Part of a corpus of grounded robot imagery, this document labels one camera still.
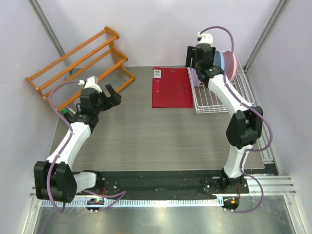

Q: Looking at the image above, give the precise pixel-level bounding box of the blue plate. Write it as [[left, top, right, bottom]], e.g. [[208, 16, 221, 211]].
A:
[[214, 51, 225, 70]]

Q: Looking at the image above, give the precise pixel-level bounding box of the lavender plate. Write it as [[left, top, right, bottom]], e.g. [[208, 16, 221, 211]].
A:
[[190, 68, 201, 87]]

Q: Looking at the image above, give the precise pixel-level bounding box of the pink plate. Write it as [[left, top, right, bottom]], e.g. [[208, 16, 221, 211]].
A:
[[223, 51, 237, 82]]

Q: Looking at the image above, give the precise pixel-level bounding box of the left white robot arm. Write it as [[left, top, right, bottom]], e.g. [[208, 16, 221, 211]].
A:
[[34, 81, 121, 203]]

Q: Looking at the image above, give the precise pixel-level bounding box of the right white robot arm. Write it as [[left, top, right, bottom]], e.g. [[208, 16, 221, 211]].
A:
[[185, 43, 263, 193]]

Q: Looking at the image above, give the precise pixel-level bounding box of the orange wooden rack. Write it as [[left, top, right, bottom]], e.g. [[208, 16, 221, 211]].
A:
[[25, 26, 135, 103]]

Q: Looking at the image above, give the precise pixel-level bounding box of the white pen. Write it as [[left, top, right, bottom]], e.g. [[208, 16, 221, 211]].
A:
[[66, 106, 76, 114]]

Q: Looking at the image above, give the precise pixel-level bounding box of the green black marker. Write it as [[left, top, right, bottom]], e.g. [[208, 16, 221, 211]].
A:
[[61, 109, 72, 123]]

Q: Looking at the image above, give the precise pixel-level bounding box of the red plastic folder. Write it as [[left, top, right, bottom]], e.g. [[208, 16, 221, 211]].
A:
[[152, 67, 194, 108]]

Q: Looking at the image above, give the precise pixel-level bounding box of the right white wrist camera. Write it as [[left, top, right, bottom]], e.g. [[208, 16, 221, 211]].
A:
[[197, 33, 214, 46]]

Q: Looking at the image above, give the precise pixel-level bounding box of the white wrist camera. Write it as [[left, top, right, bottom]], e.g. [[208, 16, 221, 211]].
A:
[[197, 33, 214, 46], [78, 76, 103, 93]]

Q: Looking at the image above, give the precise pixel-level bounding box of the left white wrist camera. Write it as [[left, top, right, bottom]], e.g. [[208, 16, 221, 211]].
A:
[[78, 76, 103, 93]]

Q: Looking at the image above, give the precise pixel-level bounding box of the white wire dish rack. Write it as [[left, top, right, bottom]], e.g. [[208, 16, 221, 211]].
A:
[[186, 52, 255, 115]]

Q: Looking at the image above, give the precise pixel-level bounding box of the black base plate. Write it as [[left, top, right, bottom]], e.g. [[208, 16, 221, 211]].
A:
[[89, 170, 249, 200]]

